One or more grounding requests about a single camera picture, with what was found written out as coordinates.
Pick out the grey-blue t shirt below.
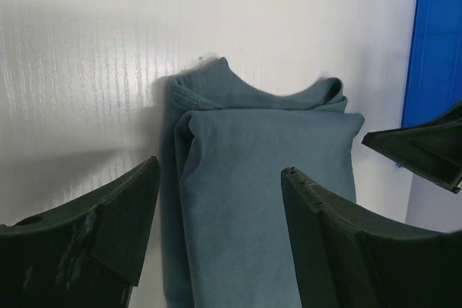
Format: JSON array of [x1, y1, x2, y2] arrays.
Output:
[[160, 58, 364, 307]]

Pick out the blue plastic bin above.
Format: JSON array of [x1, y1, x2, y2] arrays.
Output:
[[401, 0, 461, 128]]

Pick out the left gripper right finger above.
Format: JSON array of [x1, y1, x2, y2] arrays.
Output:
[[281, 167, 461, 307]]

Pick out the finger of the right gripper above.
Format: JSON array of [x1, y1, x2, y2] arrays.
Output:
[[362, 101, 461, 193]]

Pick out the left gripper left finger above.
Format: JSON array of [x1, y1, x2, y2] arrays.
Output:
[[1, 157, 161, 307]]

